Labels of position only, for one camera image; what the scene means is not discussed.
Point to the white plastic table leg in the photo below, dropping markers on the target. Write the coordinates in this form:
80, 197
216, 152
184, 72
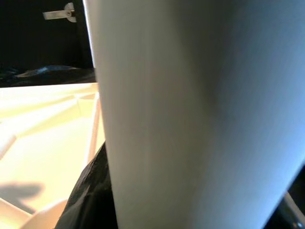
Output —
190, 107

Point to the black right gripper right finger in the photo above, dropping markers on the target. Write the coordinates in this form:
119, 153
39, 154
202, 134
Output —
299, 190

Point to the white plastic table top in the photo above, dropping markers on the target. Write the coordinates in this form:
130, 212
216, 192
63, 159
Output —
47, 143

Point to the black shiny tablecloth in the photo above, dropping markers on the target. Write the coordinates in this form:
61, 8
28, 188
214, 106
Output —
59, 76

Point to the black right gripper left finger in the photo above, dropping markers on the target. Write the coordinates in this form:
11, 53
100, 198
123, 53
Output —
90, 195

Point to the black door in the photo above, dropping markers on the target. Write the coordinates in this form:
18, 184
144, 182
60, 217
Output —
23, 43

